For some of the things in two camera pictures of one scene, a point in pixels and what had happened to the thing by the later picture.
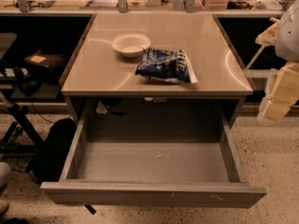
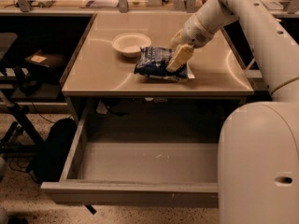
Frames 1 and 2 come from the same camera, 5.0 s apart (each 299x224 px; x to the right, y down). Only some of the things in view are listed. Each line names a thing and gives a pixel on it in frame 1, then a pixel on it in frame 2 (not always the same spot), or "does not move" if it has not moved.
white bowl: x=130 y=44 does not move
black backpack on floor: x=49 y=159 does not move
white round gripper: x=288 y=37 to x=195 y=32
